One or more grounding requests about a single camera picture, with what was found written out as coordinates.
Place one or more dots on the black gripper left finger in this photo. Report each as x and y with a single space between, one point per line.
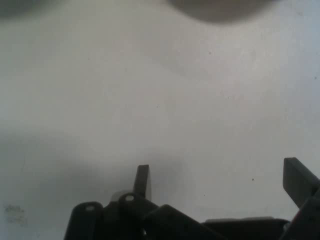
141 180

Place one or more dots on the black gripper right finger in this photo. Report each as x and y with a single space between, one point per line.
297 180

